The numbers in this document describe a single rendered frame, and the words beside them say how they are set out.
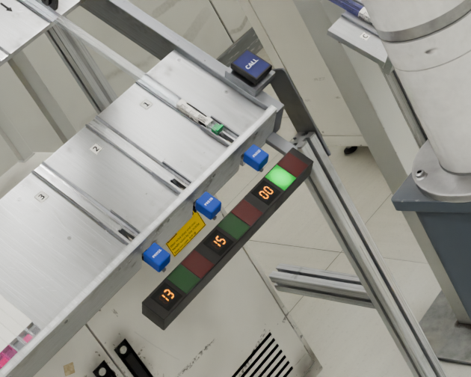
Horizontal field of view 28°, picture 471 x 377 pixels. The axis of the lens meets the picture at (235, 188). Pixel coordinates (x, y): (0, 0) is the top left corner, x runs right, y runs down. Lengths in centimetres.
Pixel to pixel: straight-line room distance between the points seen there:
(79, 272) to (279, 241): 136
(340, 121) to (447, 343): 91
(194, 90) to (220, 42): 242
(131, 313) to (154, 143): 39
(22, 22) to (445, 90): 77
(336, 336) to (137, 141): 92
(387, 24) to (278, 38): 164
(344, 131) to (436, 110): 167
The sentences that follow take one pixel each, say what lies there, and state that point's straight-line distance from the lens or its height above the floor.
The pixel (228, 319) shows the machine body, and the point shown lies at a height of 32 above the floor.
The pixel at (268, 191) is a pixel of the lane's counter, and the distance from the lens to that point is 136.
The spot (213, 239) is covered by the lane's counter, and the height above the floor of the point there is 66.
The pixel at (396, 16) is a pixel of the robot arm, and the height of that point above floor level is 91.
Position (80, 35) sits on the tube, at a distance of 150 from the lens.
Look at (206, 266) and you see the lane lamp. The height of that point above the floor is 65.
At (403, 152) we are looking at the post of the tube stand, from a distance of 174.
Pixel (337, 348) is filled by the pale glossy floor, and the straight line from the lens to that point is 212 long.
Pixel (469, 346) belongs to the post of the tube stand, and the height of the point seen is 1.
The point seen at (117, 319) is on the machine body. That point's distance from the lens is 165.
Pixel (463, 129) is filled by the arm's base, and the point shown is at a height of 77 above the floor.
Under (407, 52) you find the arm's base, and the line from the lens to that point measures 99.
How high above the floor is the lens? 125
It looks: 25 degrees down
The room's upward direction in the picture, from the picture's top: 31 degrees counter-clockwise
